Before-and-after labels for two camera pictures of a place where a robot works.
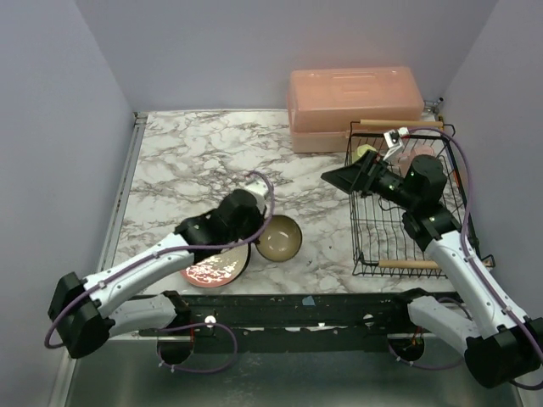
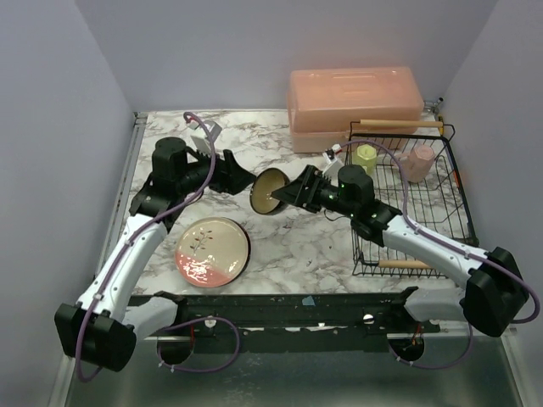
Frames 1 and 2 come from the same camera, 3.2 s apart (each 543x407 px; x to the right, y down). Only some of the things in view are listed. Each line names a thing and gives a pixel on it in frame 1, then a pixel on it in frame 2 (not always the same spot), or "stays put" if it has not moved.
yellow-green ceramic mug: [361, 149] stays put
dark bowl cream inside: [282, 239] -> [265, 182]
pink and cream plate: [218, 269] stays put
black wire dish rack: [384, 245] stays put
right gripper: [366, 172] -> [310, 191]
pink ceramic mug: [405, 160] stays put
